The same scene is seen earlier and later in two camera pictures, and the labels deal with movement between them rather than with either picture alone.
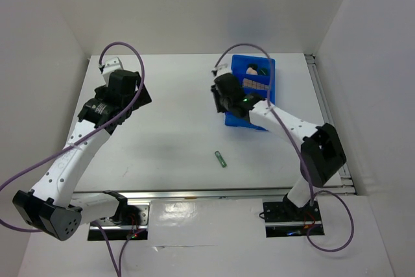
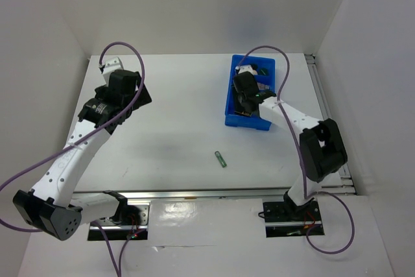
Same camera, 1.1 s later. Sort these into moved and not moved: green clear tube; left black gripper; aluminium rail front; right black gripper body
Moved: right black gripper body
Not moved: green clear tube; left black gripper; aluminium rail front
